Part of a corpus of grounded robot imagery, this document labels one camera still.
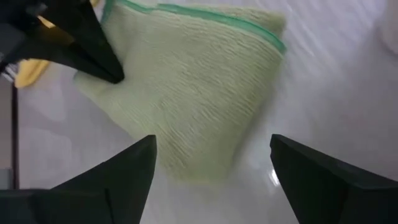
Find black aluminium station frame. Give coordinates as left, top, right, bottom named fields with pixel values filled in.
left=11, top=83, right=20, bottom=190

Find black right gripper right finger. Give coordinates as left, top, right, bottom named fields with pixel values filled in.
left=269, top=134, right=398, bottom=224

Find light green microfiber towel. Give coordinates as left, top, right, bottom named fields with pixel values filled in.
left=73, top=0, right=287, bottom=184

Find yellow microfiber towel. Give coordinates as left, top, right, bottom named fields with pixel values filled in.
left=14, top=0, right=100, bottom=90

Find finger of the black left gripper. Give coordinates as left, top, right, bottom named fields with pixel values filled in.
left=46, top=0, right=125, bottom=83
left=0, top=34, right=109, bottom=82

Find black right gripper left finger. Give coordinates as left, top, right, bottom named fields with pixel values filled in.
left=0, top=135, right=157, bottom=224

